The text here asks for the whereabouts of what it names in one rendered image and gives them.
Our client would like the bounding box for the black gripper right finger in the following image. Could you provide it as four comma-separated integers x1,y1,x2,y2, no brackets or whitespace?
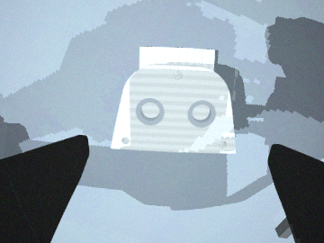
267,144,324,243

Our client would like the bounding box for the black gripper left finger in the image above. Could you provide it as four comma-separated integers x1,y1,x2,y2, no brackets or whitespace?
0,135,90,243

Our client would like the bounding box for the black flat bar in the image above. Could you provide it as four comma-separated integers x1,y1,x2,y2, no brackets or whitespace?
275,218,292,239

